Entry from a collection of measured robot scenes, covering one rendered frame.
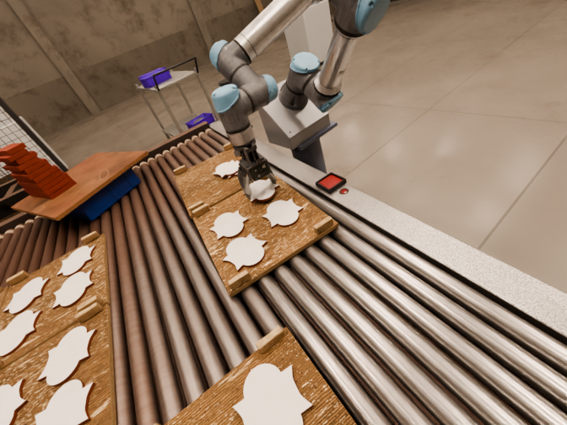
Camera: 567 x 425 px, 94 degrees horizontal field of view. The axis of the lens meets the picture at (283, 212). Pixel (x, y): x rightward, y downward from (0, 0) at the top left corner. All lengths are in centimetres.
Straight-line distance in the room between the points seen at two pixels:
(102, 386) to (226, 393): 30
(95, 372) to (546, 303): 94
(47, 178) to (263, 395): 135
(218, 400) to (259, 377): 9
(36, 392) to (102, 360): 16
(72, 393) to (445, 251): 88
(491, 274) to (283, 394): 47
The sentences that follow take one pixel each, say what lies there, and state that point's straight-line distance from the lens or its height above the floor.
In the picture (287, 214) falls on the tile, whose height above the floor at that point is 95.
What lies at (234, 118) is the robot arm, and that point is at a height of 124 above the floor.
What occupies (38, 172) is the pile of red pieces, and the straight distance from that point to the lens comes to 160.
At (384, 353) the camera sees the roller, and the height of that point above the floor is 92.
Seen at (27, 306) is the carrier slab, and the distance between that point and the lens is 122.
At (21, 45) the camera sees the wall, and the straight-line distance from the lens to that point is 1197.
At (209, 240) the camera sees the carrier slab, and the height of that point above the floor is 94.
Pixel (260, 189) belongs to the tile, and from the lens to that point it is 95.
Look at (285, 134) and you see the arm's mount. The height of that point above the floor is 95.
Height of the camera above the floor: 147
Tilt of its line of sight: 39 degrees down
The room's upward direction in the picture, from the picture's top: 21 degrees counter-clockwise
